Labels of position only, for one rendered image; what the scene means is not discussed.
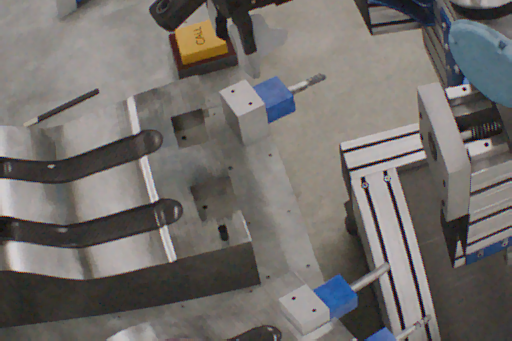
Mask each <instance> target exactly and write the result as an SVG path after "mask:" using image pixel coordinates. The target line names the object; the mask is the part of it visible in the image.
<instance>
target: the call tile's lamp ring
mask: <svg viewBox="0 0 512 341"><path fill-rule="evenodd" d="M174 36H175V34H171V35H169V36H168V37H169V40H170V43H171V46H172V52H173V55H174V58H175V61H176V67H177V70H178V71H182V70H185V69H189V68H193V67H196V66H197V65H200V64H204V63H207V62H212V61H216V60H219V59H223V58H227V57H230V56H234V55H236V54H235V51H234V48H233V45H232V42H231V41H230V38H229V36H230V35H228V40H226V41H225V42H226V44H227V46H228V49H229V53H225V54H222V55H218V56H214V57H211V58H207V59H202V60H200V61H199V62H195V63H191V64H188V65H184V66H182V65H181V59H180V57H179V54H178V51H177V47H176V45H177V44H176V42H175V39H174Z"/></svg>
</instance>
